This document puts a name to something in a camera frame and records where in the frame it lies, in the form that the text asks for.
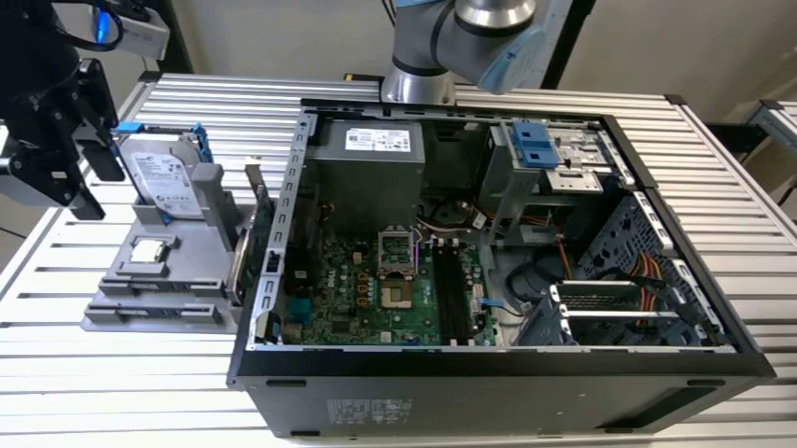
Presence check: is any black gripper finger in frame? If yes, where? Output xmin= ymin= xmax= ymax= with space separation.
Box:
xmin=73 ymin=137 xmax=127 ymax=184
xmin=10 ymin=151 xmax=109 ymax=221

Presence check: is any RAM stick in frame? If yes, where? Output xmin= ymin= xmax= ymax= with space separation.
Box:
xmin=86 ymin=301 xmax=228 ymax=318
xmin=102 ymin=277 xmax=224 ymax=287

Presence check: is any hard disk in blue carrier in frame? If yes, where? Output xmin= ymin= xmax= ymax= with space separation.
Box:
xmin=111 ymin=120 xmax=217 ymax=225

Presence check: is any silver CPU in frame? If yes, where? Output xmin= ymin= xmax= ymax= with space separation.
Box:
xmin=127 ymin=240 xmax=170 ymax=265

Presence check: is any grey parts rack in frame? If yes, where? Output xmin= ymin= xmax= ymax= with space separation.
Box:
xmin=82 ymin=162 xmax=264 ymax=335

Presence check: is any green graphics card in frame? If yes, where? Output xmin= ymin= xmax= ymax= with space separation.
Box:
xmin=228 ymin=162 xmax=280 ymax=307

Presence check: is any grey power supply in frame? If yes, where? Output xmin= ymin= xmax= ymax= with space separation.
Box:
xmin=305 ymin=119 xmax=429 ymax=234

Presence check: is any green motherboard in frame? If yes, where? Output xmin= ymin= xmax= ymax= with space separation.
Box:
xmin=280 ymin=232 xmax=500 ymax=347

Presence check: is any metal socket cover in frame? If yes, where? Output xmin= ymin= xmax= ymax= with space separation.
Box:
xmin=377 ymin=226 xmax=417 ymax=280

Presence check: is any CPU socket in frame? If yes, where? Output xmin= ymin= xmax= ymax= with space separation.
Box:
xmin=380 ymin=278 xmax=417 ymax=312

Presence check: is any black round fan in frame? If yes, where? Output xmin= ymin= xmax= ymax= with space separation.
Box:
xmin=426 ymin=198 xmax=479 ymax=230

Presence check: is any blue plastic drive latch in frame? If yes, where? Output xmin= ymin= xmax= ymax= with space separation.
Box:
xmin=509 ymin=119 xmax=557 ymax=169

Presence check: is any black PC case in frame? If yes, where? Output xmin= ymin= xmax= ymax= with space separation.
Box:
xmin=225 ymin=96 xmax=779 ymax=440

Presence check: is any grey metal drive cage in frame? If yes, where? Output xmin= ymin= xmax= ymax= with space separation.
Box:
xmin=479 ymin=119 xmax=637 ymax=246

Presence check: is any grey disk bay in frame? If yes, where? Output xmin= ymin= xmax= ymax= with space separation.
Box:
xmin=516 ymin=279 xmax=705 ymax=347

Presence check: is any thin blue cable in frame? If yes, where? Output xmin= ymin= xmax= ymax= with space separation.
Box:
xmin=91 ymin=0 xmax=126 ymax=53

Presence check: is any black frame post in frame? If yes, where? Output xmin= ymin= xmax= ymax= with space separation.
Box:
xmin=547 ymin=0 xmax=599 ymax=91
xmin=158 ymin=0 xmax=196 ymax=76

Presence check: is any locking lever wire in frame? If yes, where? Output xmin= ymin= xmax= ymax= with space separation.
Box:
xmin=410 ymin=231 xmax=432 ymax=274

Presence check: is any black wire loop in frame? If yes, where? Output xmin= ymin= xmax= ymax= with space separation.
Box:
xmin=505 ymin=251 xmax=563 ymax=304

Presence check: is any orange wire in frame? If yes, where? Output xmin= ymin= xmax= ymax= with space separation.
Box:
xmin=557 ymin=235 xmax=575 ymax=281

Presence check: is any yellow red wire bundle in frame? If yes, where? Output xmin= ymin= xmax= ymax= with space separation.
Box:
xmin=621 ymin=254 xmax=665 ymax=314

